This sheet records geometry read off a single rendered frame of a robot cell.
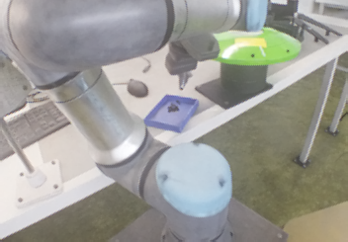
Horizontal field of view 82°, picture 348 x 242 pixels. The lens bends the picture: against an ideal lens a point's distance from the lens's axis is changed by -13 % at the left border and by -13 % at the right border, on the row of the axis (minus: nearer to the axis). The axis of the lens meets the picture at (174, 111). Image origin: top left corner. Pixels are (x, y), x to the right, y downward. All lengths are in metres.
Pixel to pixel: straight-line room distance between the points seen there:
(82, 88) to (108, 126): 0.06
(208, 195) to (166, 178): 0.05
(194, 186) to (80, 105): 0.15
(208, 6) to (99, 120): 0.16
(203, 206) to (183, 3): 0.20
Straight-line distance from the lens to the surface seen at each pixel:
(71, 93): 0.24
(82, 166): 0.53
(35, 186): 0.53
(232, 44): 0.59
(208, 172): 0.27
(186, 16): 0.19
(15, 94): 0.43
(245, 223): 0.47
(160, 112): 0.62
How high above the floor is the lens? 1.26
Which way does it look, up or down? 34 degrees down
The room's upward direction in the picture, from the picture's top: 6 degrees counter-clockwise
